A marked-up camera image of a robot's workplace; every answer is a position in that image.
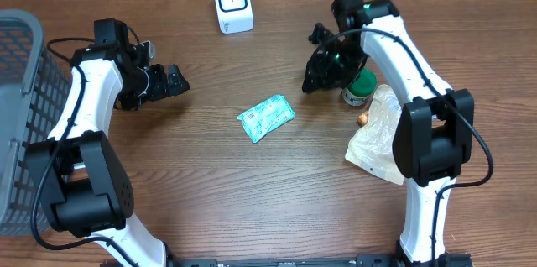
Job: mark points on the white barcode scanner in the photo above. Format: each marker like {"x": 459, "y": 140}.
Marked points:
{"x": 234, "y": 16}

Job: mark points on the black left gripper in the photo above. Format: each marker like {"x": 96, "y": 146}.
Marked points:
{"x": 162, "y": 88}

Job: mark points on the green lid clear jar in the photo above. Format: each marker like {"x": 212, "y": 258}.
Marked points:
{"x": 360, "y": 90}

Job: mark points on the mint green wipes pack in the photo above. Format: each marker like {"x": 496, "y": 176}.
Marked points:
{"x": 260, "y": 120}

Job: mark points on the orange tissue pack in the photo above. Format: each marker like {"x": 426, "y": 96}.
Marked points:
{"x": 362, "y": 119}

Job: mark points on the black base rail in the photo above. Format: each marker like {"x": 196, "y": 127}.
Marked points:
{"x": 362, "y": 260}

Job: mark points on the dark grey mesh basket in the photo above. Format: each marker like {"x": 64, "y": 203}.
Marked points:
{"x": 33, "y": 93}

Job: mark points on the clear bag bread package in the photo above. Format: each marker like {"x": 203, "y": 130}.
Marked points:
{"x": 371, "y": 146}

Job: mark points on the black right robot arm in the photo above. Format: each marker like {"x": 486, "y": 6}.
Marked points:
{"x": 432, "y": 139}

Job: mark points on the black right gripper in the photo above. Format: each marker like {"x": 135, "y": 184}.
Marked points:
{"x": 320, "y": 70}

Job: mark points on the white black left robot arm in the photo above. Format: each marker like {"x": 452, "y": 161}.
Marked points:
{"x": 84, "y": 194}

